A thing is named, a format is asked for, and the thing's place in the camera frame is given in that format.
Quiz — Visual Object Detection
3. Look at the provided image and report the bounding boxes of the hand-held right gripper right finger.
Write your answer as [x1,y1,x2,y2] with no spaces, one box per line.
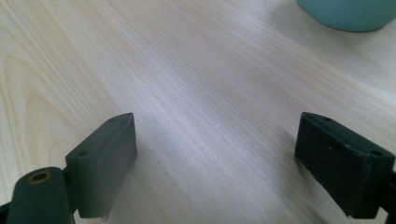
[293,111,396,219]

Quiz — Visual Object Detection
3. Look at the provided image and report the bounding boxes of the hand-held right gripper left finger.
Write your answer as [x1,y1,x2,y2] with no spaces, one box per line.
[64,112,138,220]

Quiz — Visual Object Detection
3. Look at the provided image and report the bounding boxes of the teal round container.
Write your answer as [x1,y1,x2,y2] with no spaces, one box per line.
[296,0,396,34]

